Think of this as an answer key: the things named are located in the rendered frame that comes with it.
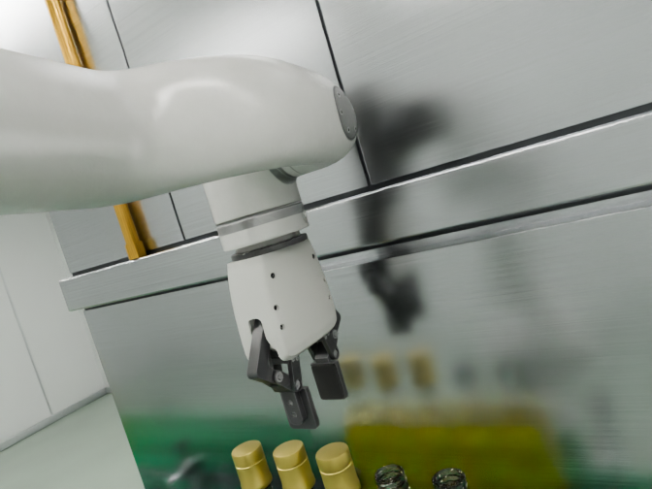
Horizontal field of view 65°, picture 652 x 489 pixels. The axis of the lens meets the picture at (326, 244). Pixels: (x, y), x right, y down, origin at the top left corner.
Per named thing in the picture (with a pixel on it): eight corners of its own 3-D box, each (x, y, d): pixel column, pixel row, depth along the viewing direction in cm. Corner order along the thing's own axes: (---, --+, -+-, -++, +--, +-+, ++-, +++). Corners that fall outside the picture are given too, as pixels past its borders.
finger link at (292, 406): (274, 360, 48) (294, 425, 49) (252, 374, 46) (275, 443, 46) (300, 357, 46) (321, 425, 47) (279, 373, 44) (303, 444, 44)
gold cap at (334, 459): (367, 480, 51) (354, 440, 51) (350, 504, 48) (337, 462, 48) (338, 478, 53) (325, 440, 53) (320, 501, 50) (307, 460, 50)
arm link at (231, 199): (323, 194, 49) (248, 216, 54) (283, 60, 48) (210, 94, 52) (280, 206, 42) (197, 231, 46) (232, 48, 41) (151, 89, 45)
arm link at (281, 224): (257, 214, 54) (265, 242, 54) (197, 232, 47) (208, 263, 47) (320, 195, 50) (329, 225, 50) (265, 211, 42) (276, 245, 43)
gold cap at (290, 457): (297, 500, 51) (284, 460, 51) (277, 491, 54) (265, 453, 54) (322, 480, 54) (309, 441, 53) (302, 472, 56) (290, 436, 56)
